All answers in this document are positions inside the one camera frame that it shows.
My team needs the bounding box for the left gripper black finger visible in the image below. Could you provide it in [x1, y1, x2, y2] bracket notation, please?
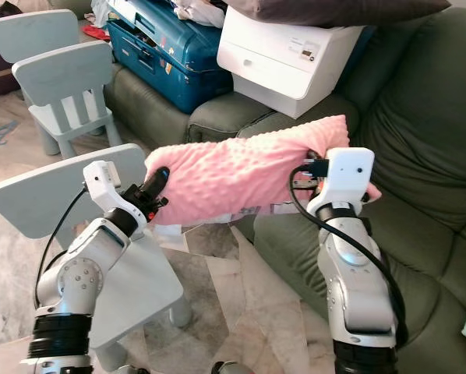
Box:
[142, 165, 172, 206]

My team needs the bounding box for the pink dotted pillow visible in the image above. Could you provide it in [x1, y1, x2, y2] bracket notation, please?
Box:
[143, 114, 383, 235]

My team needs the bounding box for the green leather small sofa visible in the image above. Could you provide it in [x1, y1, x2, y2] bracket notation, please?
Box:
[104, 66, 296, 157]

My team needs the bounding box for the green leather three-seat sofa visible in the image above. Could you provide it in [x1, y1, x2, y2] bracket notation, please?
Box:
[237, 4, 466, 374]

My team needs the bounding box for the light blue children's chair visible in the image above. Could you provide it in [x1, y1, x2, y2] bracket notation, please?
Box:
[0, 143, 192, 372]
[12, 40, 119, 157]
[0, 9, 80, 67]

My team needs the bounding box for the white box appliance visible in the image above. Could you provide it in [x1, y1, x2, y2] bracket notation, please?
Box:
[215, 5, 367, 120]

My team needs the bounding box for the blue hard-shell suitcase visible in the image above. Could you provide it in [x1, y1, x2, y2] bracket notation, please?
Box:
[104, 0, 235, 116]

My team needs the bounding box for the dark brown cushion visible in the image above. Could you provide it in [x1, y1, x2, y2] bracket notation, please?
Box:
[223, 0, 453, 29]

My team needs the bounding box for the small red item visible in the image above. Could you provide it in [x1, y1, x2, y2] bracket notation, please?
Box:
[80, 24, 110, 42]

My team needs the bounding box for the pale pink white cloth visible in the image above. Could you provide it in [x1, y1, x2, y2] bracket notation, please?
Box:
[174, 0, 227, 29]

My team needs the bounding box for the robot right leg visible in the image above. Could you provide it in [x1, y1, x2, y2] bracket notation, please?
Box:
[213, 360, 254, 374]

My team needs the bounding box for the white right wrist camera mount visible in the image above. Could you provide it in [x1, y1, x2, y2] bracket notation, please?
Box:
[306, 147, 376, 220]

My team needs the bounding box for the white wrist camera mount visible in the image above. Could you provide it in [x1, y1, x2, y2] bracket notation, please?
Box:
[83, 160, 125, 216]
[306, 147, 376, 220]

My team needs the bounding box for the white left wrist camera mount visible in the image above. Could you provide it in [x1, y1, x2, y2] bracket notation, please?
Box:
[83, 160, 125, 216]

